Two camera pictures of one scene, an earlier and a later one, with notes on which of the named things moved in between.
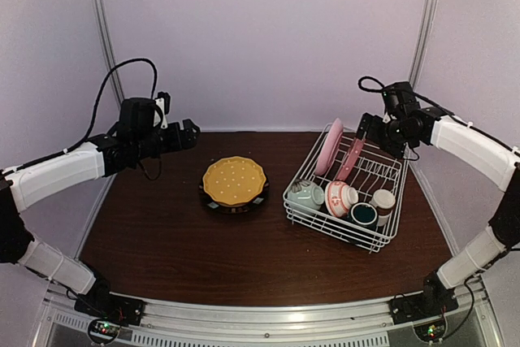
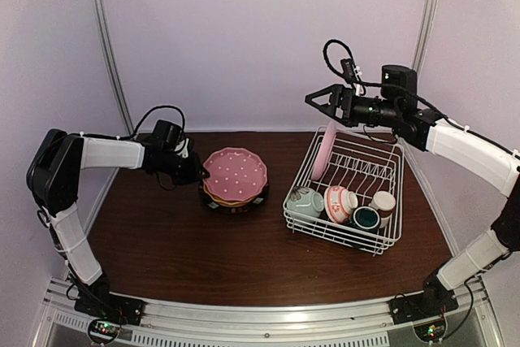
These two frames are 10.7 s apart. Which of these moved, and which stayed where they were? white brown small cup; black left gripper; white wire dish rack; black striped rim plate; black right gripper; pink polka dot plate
Moved: black right gripper; pink polka dot plate; black left gripper
Stayed: white wire dish rack; black striped rim plate; white brown small cup
